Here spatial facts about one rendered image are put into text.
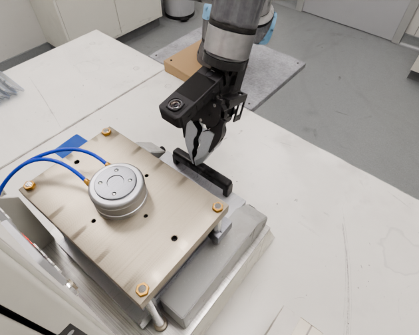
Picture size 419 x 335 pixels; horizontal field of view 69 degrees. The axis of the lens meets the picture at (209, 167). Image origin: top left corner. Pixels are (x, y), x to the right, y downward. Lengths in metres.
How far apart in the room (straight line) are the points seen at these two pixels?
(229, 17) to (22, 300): 0.41
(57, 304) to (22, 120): 1.12
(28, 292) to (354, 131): 2.28
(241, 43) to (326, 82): 2.27
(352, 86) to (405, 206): 1.85
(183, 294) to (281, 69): 1.08
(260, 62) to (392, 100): 1.55
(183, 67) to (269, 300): 0.91
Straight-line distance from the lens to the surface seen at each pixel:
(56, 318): 0.22
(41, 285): 0.19
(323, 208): 0.93
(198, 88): 0.50
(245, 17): 0.48
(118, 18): 3.03
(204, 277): 0.53
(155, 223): 0.45
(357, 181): 1.03
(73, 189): 0.52
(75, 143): 1.12
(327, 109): 2.47
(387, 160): 2.27
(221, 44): 0.49
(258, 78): 1.32
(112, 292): 0.57
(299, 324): 0.69
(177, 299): 0.52
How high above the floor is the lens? 1.50
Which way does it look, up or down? 51 degrees down
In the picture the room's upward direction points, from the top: straight up
